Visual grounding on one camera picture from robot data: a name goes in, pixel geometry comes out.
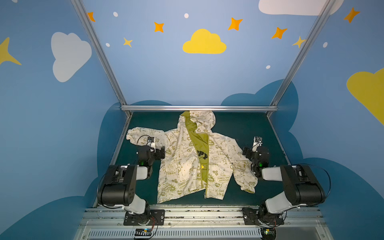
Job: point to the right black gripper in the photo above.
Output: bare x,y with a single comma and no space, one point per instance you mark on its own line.
248,152

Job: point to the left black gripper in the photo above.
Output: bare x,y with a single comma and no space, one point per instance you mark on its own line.
159,153

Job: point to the cream green-lined hooded jacket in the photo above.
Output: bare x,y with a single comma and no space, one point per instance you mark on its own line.
197,159

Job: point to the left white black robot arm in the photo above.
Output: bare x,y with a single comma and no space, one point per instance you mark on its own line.
117,189

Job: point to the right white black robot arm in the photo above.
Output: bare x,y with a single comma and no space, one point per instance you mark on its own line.
300,185

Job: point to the right small circuit board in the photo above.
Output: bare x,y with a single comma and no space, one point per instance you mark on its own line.
268,233

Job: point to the small circuit board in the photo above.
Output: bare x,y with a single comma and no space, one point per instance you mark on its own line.
143,233
268,233

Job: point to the left small circuit board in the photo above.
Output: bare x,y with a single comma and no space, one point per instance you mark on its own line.
143,233

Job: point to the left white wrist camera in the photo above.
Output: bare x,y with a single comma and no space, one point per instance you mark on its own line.
151,143

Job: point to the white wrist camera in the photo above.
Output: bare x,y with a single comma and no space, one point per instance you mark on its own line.
256,143
151,143

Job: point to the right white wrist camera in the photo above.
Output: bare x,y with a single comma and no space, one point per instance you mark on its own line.
256,143

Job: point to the rear aluminium frame bar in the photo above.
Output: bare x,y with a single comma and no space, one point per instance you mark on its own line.
153,108

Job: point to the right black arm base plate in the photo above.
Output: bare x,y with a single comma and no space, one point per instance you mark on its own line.
262,217

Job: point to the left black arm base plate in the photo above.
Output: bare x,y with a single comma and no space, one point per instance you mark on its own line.
148,218

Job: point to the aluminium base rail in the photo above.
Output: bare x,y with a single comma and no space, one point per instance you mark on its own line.
202,223

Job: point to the left aluminium frame post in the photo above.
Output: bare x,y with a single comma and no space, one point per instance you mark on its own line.
87,24

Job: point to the aluminium frame post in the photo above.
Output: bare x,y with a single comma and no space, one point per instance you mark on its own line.
87,24
305,48

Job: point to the right aluminium frame post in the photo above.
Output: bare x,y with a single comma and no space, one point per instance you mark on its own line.
305,48

